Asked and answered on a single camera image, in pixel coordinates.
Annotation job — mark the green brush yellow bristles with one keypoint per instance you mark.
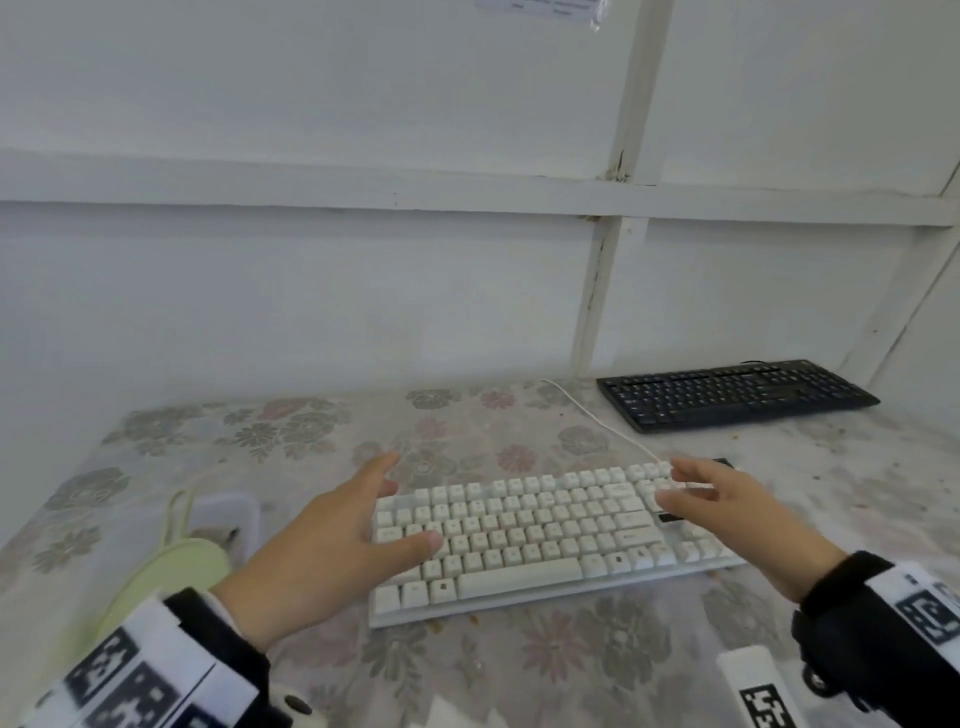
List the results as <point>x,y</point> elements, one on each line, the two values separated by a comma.
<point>172,577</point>

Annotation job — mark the white marker right wristband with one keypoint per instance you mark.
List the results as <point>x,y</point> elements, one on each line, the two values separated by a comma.
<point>922,607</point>

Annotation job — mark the white keyboard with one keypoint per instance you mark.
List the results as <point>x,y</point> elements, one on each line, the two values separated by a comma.
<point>525,540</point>

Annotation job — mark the person's left hand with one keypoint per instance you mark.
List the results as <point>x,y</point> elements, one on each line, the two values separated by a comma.
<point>315,562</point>

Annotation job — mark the person's right hand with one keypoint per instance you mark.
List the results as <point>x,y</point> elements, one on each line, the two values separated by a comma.
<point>750,525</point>

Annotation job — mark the white marker left wristband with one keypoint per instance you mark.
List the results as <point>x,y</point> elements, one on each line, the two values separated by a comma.
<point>142,667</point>

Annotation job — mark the floral tablecloth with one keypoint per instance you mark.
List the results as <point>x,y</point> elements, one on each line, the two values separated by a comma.
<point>847,480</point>

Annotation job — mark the clear plastic container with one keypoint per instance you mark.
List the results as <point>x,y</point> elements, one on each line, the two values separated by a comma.
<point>240,517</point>

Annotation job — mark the white wooden frame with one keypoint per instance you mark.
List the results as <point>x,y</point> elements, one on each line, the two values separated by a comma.
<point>300,180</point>

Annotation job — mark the black keyboard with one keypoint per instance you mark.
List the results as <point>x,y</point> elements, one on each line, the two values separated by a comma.
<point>735,396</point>

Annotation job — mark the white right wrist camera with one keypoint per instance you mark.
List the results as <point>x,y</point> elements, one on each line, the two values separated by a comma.
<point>757,690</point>

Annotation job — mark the white marker wristband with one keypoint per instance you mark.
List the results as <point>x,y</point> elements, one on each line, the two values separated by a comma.
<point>142,667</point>
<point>922,607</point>

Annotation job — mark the person's right forearm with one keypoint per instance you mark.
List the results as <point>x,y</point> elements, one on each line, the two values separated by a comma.
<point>870,652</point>

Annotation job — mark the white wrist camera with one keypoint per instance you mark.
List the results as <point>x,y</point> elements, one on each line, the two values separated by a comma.
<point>757,690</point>
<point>296,709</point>

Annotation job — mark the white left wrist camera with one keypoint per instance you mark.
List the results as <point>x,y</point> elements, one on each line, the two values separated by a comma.
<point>296,709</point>

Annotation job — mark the person's left forearm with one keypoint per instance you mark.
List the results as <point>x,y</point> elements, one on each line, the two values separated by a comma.
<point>217,637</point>

